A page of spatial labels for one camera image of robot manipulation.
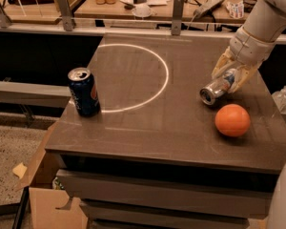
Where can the clear plastic bottle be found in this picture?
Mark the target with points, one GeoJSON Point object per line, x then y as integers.
{"type": "Point", "coordinates": [279, 98]}

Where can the orange ball fruit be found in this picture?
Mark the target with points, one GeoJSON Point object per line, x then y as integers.
{"type": "Point", "coordinates": [232, 120]}

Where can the metal rail bracket right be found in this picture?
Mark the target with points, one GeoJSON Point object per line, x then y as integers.
{"type": "Point", "coordinates": [177, 17]}

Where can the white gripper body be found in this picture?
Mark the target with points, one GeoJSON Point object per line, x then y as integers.
{"type": "Point", "coordinates": [249, 51]}

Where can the white printed packet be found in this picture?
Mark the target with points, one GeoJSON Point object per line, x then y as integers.
{"type": "Point", "coordinates": [235, 10]}

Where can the grey power strip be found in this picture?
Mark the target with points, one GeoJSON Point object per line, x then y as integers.
{"type": "Point", "coordinates": [210, 5]}

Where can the white bowl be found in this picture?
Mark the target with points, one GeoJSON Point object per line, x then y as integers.
{"type": "Point", "coordinates": [142, 11]}

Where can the black mesh cup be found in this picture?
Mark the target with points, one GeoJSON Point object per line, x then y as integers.
{"type": "Point", "coordinates": [249, 5]}

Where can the silver blue redbull can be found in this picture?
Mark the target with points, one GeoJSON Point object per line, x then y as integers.
{"type": "Point", "coordinates": [217, 88]}

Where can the blue pepsi can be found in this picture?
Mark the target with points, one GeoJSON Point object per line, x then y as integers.
{"type": "Point", "coordinates": [83, 91]}

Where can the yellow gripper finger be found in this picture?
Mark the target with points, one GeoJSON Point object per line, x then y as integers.
{"type": "Point", "coordinates": [224, 62]}
{"type": "Point", "coordinates": [243, 73]}

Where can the grey drawer cabinet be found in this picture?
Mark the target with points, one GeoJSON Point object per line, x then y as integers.
{"type": "Point", "coordinates": [153, 157]}

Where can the brown cardboard box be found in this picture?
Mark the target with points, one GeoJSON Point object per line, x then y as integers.
{"type": "Point", "coordinates": [50, 208]}

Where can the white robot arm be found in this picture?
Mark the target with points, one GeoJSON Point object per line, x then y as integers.
{"type": "Point", "coordinates": [268, 16]}

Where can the metal rail bracket middle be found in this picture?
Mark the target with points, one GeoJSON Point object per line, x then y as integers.
{"type": "Point", "coordinates": [66, 15]}

